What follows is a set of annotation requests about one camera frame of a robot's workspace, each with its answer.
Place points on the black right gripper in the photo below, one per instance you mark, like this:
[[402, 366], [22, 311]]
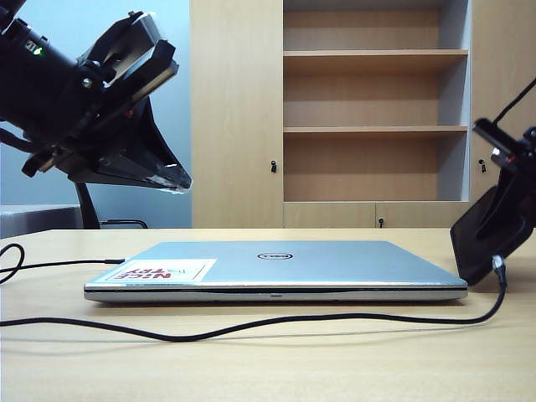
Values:
[[515, 153]]

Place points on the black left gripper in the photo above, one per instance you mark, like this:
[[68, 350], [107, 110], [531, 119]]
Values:
[[92, 125]]

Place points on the black smartphone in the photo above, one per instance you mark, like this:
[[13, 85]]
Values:
[[465, 243]]

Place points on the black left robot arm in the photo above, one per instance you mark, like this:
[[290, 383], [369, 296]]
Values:
[[33, 84]]

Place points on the black cabinet door key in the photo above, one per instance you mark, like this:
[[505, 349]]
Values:
[[273, 166], [380, 222], [481, 166]]

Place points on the black office chair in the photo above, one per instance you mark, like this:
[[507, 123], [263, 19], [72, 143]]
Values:
[[88, 209]]

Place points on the light wooden shelf cabinet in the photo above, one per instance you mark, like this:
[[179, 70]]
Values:
[[234, 125]]

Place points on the grey side table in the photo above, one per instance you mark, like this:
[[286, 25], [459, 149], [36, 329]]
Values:
[[42, 218]]

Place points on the silver Dell laptop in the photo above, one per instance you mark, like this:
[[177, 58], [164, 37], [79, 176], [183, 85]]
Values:
[[335, 268]]

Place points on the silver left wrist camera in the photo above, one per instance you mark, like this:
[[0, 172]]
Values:
[[134, 42]]

